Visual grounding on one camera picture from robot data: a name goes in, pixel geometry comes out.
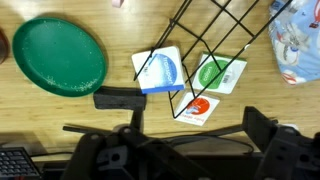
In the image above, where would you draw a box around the green plate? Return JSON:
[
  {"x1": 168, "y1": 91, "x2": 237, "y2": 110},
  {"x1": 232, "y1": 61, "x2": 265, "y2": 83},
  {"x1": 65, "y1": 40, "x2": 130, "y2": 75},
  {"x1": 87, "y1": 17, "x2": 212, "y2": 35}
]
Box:
[{"x1": 11, "y1": 17, "x2": 109, "y2": 99}]

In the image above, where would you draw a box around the white and blue book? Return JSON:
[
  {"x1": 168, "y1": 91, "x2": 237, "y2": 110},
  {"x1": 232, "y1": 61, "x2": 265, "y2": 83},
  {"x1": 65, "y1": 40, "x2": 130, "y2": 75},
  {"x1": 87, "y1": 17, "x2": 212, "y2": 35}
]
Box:
[{"x1": 131, "y1": 45, "x2": 186, "y2": 95}]

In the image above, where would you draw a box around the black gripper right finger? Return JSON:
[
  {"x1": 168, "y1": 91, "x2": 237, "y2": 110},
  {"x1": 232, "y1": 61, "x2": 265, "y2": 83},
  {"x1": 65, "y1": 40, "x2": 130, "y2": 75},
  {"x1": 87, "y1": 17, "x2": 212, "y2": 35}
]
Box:
[{"x1": 242, "y1": 105, "x2": 320, "y2": 180}]

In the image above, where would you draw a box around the small orange circle book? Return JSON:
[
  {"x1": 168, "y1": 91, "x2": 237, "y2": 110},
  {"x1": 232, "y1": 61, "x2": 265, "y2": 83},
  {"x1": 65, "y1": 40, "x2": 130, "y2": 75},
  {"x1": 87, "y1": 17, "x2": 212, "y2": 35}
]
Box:
[{"x1": 173, "y1": 90, "x2": 221, "y2": 128}]

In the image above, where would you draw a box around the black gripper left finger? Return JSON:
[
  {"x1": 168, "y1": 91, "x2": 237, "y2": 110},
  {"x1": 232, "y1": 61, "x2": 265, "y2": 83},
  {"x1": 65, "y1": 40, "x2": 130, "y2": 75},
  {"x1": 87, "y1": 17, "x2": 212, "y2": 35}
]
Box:
[{"x1": 59, "y1": 125, "x2": 215, "y2": 180}]

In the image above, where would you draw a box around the small green circle book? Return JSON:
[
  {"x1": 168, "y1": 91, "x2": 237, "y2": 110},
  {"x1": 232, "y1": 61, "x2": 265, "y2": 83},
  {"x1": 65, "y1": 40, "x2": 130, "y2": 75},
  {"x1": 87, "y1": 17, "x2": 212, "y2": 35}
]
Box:
[{"x1": 191, "y1": 51, "x2": 248, "y2": 96}]

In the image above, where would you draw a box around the white desk cable grommet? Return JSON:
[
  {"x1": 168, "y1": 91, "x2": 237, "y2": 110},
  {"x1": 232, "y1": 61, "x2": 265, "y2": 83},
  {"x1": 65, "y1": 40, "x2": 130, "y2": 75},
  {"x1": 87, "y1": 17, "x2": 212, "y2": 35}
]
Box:
[{"x1": 280, "y1": 123, "x2": 301, "y2": 132}]

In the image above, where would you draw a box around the black wire tray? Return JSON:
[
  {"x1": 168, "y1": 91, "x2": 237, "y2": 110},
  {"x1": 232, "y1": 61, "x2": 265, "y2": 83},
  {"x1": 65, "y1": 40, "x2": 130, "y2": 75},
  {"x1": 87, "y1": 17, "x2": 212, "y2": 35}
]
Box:
[{"x1": 133, "y1": 0, "x2": 295, "y2": 120}]

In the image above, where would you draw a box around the crumpled plastic snack bag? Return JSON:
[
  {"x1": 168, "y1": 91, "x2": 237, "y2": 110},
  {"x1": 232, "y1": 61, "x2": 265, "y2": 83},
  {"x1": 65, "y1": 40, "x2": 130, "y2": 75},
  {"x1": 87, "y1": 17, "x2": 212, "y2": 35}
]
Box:
[{"x1": 268, "y1": 0, "x2": 320, "y2": 87}]

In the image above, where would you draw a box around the black keyboard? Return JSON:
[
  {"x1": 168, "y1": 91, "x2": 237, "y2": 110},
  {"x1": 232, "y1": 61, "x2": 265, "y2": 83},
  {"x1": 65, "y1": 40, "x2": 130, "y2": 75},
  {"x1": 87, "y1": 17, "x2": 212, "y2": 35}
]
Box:
[{"x1": 0, "y1": 147, "x2": 43, "y2": 180}]

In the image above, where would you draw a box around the pink bowl with utensils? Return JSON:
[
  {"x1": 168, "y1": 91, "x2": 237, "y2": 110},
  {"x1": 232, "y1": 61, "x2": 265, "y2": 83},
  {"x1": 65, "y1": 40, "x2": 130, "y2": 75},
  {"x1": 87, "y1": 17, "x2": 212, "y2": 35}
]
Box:
[{"x1": 111, "y1": 0, "x2": 126, "y2": 9}]

